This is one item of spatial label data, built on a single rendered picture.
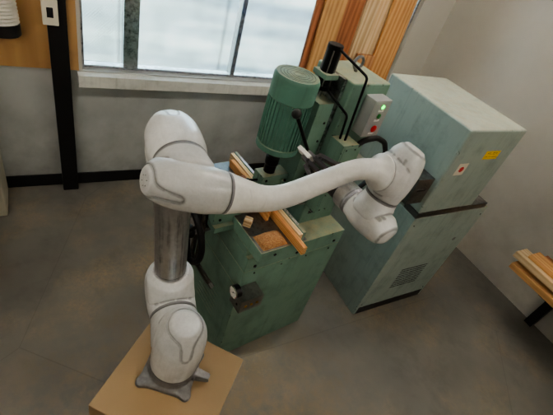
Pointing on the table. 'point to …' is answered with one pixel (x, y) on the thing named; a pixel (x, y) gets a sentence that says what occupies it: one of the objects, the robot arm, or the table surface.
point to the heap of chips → (270, 240)
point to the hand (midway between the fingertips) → (305, 154)
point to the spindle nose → (271, 164)
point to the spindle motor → (285, 100)
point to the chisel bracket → (270, 176)
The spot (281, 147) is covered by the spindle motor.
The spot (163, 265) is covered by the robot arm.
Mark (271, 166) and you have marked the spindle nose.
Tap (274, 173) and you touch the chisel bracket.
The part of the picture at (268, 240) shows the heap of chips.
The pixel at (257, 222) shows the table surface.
